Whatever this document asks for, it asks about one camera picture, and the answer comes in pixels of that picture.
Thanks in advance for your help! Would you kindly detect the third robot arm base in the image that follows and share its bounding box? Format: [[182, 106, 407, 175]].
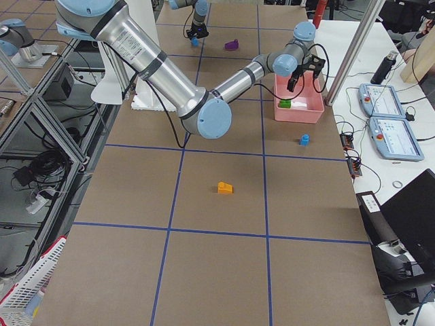
[[1, 18, 58, 68]]

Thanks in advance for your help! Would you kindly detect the black bottle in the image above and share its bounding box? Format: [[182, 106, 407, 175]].
[[370, 50, 399, 85]]

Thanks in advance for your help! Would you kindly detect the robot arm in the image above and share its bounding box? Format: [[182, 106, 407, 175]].
[[55, 1, 325, 139], [168, 0, 209, 41]]

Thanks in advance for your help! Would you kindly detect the aluminium frame post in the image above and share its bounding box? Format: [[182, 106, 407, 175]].
[[325, 0, 385, 107]]

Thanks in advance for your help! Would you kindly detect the small blue block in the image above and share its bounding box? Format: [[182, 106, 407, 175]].
[[299, 134, 310, 147]]

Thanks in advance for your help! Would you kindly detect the orange sloped block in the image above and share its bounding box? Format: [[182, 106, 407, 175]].
[[217, 181, 234, 194]]

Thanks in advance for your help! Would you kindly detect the green block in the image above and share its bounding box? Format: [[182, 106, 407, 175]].
[[278, 99, 292, 109]]

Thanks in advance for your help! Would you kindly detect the white plastic basket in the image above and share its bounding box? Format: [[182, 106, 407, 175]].
[[1, 236, 67, 325]]

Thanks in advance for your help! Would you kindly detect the lower teach pendant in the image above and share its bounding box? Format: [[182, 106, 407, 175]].
[[368, 116, 425, 162]]

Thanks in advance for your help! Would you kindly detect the upper teach pendant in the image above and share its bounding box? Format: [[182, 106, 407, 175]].
[[358, 84, 405, 118]]

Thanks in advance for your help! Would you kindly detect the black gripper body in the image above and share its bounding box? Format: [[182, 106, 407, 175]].
[[186, 22, 208, 38], [294, 55, 326, 77]]

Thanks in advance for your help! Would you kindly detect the teach pendant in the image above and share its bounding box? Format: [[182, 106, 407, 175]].
[[358, 84, 405, 118], [368, 116, 425, 162]]

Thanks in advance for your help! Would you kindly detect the pink plastic box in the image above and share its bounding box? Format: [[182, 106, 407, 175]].
[[274, 71, 324, 124]]

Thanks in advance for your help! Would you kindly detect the black laptop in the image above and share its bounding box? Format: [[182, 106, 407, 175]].
[[381, 168, 434, 271]]

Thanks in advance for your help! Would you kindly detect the purple sloped block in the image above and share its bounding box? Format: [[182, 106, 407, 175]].
[[224, 39, 239, 51]]

